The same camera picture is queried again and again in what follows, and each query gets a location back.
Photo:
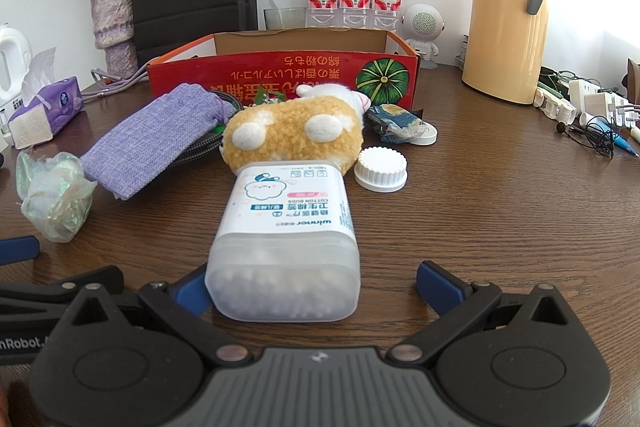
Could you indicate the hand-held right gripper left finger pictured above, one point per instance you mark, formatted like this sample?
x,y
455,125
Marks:
x,y
192,292

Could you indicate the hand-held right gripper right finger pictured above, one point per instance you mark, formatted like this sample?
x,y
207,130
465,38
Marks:
x,y
440,282

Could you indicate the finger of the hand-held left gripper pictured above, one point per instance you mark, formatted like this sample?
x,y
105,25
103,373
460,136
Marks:
x,y
20,249
75,284

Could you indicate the green plastic bag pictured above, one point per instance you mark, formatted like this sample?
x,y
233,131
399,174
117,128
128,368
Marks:
x,y
55,197

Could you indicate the translucent cotton swab box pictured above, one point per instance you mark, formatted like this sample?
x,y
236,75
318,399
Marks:
x,y
285,257

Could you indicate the white ribbed jar lid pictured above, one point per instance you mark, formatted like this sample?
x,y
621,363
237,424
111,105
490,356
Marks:
x,y
381,169

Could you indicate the purple fabric pouch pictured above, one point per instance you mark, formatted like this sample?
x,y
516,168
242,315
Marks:
x,y
150,142

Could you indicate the dark blue painted packet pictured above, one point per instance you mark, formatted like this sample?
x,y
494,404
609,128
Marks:
x,y
392,119

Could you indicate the yellow and white plush toy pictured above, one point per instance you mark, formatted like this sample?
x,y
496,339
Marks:
x,y
290,132

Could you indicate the red and green flower brooch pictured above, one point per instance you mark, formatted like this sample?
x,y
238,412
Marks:
x,y
267,97

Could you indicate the red cardboard box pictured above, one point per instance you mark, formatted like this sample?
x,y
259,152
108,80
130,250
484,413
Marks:
x,y
300,72

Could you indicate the purple tissue pack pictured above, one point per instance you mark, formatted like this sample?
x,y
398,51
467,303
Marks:
x,y
55,102

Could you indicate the white plastic jug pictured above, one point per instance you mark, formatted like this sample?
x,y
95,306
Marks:
x,y
12,57

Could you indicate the small printed tin box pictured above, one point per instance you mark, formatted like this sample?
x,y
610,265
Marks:
x,y
462,52

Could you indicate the blue pen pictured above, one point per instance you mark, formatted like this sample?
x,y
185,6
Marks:
x,y
625,142

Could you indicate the white charger plug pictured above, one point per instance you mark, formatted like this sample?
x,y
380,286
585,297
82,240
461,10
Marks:
x,y
585,89
607,107

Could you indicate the white robot speaker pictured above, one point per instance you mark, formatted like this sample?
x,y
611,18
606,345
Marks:
x,y
422,27

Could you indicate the yellow thermos jug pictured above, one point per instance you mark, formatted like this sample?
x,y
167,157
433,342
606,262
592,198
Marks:
x,y
505,32

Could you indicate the grey glass cup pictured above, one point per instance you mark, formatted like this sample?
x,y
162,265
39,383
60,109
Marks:
x,y
295,19

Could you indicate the white straw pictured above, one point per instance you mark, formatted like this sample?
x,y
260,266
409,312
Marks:
x,y
277,9

